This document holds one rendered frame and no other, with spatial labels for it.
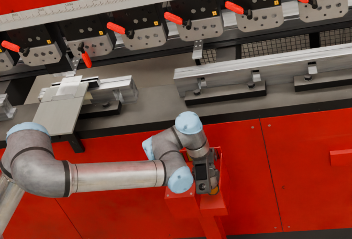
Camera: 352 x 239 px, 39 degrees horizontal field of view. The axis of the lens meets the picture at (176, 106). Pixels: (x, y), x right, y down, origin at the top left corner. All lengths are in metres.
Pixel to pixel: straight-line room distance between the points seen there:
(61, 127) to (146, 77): 1.81
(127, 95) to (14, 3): 0.53
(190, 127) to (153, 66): 2.18
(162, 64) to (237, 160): 1.77
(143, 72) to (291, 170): 1.85
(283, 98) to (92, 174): 0.78
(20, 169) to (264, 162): 1.01
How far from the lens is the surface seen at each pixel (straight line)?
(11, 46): 1.87
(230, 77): 1.84
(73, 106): 1.88
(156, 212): 2.30
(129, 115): 1.93
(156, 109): 1.90
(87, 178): 1.33
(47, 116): 1.90
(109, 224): 2.44
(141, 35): 1.74
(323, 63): 1.82
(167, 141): 1.50
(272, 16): 1.68
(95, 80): 1.95
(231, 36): 2.05
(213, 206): 1.76
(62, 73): 1.98
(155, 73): 3.57
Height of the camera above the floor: 2.09
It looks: 40 degrees down
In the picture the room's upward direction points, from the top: 20 degrees counter-clockwise
